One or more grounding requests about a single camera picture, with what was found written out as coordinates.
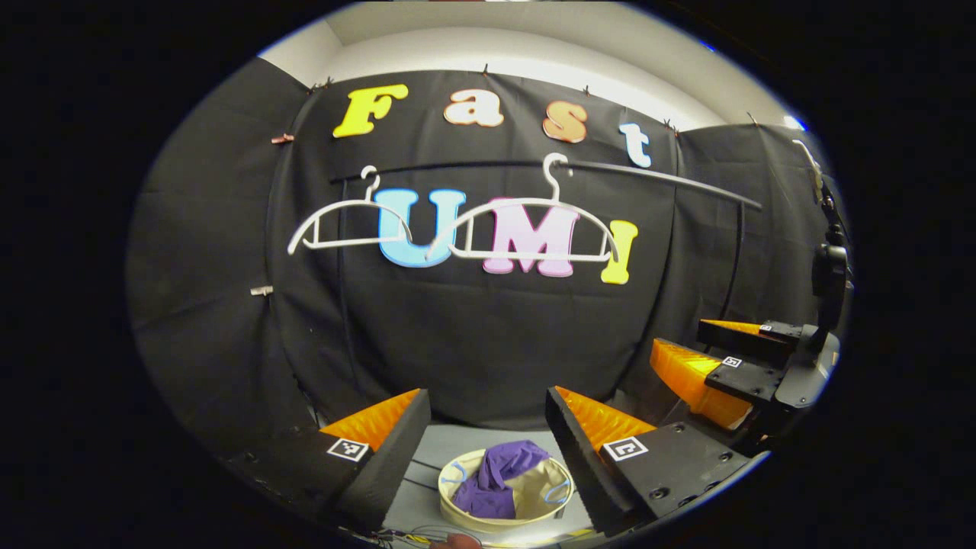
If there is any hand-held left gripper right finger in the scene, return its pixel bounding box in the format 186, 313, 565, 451
544, 385, 752, 538

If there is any black clothes rail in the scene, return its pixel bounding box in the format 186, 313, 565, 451
329, 159, 763, 405

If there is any cream round laundry hamper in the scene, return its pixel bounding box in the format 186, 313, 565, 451
437, 446, 575, 535

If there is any white plastic hanger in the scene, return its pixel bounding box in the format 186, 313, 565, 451
425, 152, 620, 264
287, 165, 416, 256

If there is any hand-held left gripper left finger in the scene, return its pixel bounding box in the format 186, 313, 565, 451
229, 389, 432, 535

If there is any purple corduroy shirt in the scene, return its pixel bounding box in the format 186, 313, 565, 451
451, 440, 551, 521

